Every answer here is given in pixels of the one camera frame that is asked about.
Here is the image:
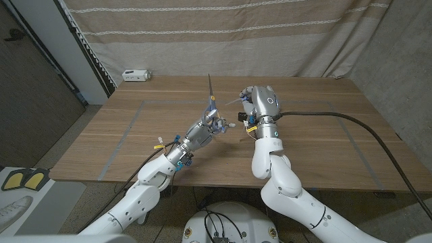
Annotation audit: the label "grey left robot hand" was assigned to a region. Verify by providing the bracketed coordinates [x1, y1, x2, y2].
[165, 107, 236, 166]

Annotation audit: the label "black door handle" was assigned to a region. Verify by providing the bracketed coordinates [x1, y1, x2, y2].
[3, 28, 25, 42]

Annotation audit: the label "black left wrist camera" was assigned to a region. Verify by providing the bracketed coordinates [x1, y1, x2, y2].
[175, 151, 195, 171]

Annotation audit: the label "beige striped curtain backdrop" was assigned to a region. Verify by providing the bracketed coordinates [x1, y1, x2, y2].
[62, 0, 394, 87]

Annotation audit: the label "white shoe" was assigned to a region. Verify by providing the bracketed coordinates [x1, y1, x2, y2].
[0, 194, 30, 230]

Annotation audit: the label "yellow black foot pedal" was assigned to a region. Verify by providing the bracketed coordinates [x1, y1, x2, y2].
[1, 168, 28, 192]
[23, 168, 51, 190]

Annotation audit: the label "scissors with tan handles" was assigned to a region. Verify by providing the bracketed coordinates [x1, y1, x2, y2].
[201, 73, 227, 134]

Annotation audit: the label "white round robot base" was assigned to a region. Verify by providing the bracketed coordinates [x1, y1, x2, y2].
[182, 201, 280, 243]

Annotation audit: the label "grey floor mat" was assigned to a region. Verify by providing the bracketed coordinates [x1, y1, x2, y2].
[15, 180, 87, 236]

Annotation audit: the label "white power box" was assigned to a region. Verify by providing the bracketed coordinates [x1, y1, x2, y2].
[121, 69, 152, 82]

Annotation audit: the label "black cable on base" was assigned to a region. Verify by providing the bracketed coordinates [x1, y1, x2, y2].
[201, 208, 246, 243]

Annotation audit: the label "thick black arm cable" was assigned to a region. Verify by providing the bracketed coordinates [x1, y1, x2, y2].
[77, 141, 178, 234]
[275, 111, 432, 220]

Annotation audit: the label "white floor board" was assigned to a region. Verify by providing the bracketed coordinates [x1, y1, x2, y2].
[0, 167, 55, 237]

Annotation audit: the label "dark wooden door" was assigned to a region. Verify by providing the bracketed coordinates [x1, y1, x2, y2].
[0, 0, 86, 168]

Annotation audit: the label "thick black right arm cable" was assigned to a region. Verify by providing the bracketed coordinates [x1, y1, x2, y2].
[275, 111, 432, 220]

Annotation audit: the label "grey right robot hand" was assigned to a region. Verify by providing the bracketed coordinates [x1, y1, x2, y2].
[239, 85, 281, 140]

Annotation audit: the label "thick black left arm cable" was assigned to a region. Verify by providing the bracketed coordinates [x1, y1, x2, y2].
[77, 141, 178, 234]

